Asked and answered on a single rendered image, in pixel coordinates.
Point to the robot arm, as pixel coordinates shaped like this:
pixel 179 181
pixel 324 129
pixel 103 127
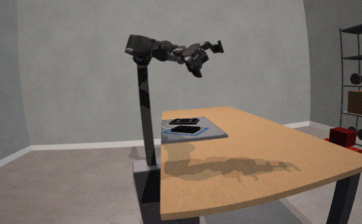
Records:
pixel 143 50

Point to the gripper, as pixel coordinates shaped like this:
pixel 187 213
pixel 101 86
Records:
pixel 194 56

